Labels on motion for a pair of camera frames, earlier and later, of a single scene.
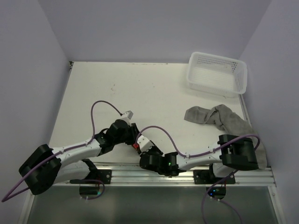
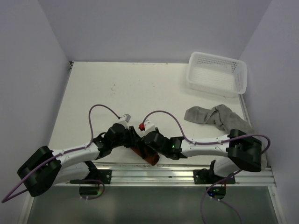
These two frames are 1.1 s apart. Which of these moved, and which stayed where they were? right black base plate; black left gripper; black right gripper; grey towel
Moved: black right gripper
Stayed: right black base plate; grey towel; black left gripper
